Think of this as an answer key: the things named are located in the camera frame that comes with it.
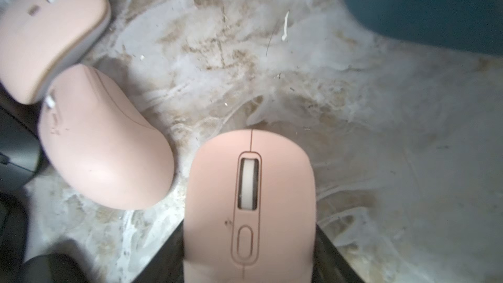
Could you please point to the pink mouse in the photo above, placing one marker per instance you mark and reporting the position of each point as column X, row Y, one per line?
column 42, row 38
column 101, row 144
column 250, row 211

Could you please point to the black mouse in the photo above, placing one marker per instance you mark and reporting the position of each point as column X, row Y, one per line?
column 21, row 151
column 14, row 227
column 51, row 268

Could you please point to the right teal storage box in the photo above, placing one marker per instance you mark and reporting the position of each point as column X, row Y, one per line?
column 465, row 25

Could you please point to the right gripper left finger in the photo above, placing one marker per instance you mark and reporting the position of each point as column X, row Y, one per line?
column 167, row 264

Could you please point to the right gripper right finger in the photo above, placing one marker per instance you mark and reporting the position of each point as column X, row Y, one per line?
column 329, row 265

